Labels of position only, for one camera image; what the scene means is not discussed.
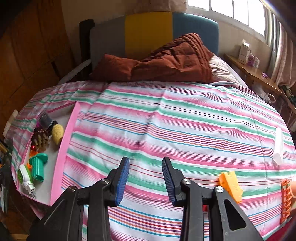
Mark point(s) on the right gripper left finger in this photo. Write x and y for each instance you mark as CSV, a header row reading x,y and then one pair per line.
x,y
64,219

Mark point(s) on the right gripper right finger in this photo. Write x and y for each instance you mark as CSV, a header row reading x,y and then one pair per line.
x,y
227,221

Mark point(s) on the green plastic spool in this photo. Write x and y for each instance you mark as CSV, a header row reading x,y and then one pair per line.
x,y
38,162

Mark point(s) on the green white plug device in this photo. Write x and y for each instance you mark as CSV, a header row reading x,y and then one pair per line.
x,y
26,180

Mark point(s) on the orange plastic grid piece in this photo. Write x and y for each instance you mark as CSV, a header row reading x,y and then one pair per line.
x,y
286,197

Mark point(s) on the yellow orange plastic toy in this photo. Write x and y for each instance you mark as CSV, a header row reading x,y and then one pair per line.
x,y
31,154

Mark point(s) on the red plastic toy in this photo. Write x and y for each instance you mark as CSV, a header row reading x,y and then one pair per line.
x,y
33,147

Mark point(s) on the white plastic tube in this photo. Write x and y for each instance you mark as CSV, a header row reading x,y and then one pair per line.
x,y
278,147

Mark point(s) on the yellow perforated plastic toy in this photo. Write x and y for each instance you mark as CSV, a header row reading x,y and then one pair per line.
x,y
57,133

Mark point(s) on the striped bed sheet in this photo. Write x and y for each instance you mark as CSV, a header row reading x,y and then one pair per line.
x,y
204,129

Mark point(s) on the pink shallow box tray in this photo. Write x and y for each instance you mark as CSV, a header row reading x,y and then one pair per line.
x,y
48,191

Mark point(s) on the wooden bedside shelf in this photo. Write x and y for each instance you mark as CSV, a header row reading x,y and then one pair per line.
x,y
255,75

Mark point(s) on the beige curtain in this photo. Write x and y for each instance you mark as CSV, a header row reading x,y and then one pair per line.
x,y
284,66

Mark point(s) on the purple box on shelf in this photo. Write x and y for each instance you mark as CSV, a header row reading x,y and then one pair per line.
x,y
253,61

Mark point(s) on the white box on shelf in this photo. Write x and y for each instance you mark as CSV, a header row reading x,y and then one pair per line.
x,y
244,52

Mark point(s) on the rust brown quilt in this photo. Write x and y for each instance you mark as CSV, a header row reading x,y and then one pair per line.
x,y
183,59

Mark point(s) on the grey yellow blue headboard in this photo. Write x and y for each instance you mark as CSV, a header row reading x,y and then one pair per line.
x,y
136,36

